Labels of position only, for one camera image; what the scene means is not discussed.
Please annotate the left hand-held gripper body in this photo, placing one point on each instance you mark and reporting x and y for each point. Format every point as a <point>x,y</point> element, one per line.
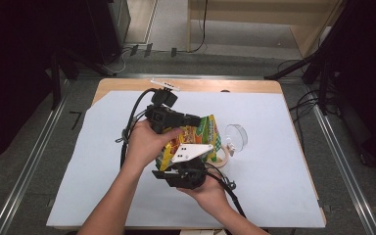
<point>161,116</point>

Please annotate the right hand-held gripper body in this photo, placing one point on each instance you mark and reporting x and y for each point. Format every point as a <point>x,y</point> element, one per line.
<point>189,178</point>

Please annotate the yellow green refill pouch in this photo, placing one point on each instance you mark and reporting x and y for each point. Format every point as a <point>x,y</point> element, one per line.
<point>205,133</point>

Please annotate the clear jar with beige collar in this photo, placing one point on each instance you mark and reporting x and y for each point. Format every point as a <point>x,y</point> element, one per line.
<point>236,137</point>

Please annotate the person's right hand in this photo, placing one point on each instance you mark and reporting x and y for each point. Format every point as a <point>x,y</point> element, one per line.
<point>209,197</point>

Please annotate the person's left hand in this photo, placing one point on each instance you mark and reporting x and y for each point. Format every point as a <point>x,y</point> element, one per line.
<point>145,147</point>

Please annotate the black table grommet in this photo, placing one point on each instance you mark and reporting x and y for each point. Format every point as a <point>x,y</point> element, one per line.
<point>225,91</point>

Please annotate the white paper table sheet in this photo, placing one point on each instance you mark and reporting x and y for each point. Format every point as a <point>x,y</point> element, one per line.
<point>267,182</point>

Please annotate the black cabinet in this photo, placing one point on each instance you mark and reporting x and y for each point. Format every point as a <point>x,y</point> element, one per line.
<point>111,32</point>

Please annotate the black metal stand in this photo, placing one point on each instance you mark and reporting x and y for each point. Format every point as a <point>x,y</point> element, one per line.
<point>293,67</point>
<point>56,84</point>

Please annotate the light wooden shelf unit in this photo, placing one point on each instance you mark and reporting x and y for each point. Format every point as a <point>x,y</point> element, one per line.
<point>258,18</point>

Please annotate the dark curtain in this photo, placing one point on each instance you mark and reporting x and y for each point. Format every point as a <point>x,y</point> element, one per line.
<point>13,65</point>
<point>372,65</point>

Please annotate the silver metal floor rail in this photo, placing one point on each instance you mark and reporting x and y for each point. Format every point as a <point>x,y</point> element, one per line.
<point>342,169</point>
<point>209,76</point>
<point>29,169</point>

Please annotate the small black floor bracket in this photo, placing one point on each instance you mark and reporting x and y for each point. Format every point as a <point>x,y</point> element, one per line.
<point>134,49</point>
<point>174,52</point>
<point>148,49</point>

